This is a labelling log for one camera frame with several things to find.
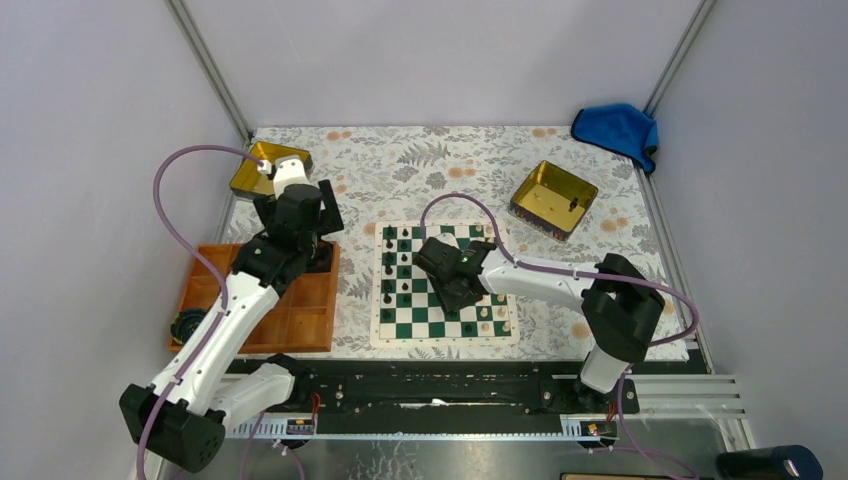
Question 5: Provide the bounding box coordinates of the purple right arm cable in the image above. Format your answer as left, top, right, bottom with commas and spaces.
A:
419, 193, 701, 480

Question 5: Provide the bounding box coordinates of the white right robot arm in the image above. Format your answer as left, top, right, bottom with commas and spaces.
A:
412, 234, 665, 412

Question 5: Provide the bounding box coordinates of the floral table mat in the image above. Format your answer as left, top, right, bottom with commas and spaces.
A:
256, 126, 668, 361

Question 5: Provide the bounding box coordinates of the gold tin with chess pieces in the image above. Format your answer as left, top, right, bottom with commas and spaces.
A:
508, 161, 599, 242

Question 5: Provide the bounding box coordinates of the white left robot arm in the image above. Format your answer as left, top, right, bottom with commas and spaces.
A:
119, 155, 343, 479

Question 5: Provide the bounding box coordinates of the green white chess board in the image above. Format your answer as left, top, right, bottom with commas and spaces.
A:
369, 220, 520, 348

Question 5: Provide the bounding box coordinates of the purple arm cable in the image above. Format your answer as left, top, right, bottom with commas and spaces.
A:
419, 193, 701, 480
135, 145, 274, 480

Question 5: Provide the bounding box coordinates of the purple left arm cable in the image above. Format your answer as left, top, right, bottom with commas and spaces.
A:
135, 145, 274, 480

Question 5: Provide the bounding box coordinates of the orange compartment tray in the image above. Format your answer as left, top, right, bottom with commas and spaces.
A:
168, 242, 341, 355

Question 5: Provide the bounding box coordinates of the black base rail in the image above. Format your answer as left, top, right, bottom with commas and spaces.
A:
248, 360, 641, 417

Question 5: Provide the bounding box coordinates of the blue cloth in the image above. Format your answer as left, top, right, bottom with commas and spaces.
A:
571, 103, 659, 175

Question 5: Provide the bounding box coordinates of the empty gold tin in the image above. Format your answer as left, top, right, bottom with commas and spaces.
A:
230, 141, 314, 200

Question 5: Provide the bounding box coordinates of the black cylinder bottom right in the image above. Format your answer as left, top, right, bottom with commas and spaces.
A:
716, 445, 824, 480

